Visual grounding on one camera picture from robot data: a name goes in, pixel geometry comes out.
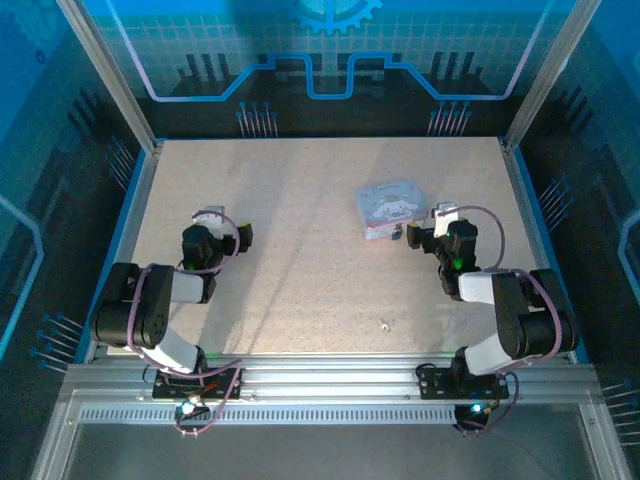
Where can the aluminium frame post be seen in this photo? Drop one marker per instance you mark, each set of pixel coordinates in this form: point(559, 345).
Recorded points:
point(550, 75)
point(107, 75)

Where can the small lit connector board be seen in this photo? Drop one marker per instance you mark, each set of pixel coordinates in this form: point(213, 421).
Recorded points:
point(477, 408)
point(188, 407)

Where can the aluminium front mounting rail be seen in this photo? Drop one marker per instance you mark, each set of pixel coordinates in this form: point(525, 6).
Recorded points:
point(325, 372)

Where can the tiny white debris piece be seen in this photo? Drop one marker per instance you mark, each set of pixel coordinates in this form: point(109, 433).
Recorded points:
point(384, 326)

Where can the pastel cartoon print tin box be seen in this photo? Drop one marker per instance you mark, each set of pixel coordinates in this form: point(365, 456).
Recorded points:
point(390, 205)

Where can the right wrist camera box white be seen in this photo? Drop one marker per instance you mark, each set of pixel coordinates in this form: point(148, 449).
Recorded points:
point(444, 220)

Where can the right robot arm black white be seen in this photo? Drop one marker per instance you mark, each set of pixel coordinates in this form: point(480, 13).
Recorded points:
point(530, 320)

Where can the aluminium table side rail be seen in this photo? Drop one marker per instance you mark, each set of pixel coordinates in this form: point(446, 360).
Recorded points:
point(530, 235)
point(130, 240)

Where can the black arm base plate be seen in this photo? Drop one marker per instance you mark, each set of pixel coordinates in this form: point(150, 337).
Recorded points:
point(435, 382)
point(225, 387)

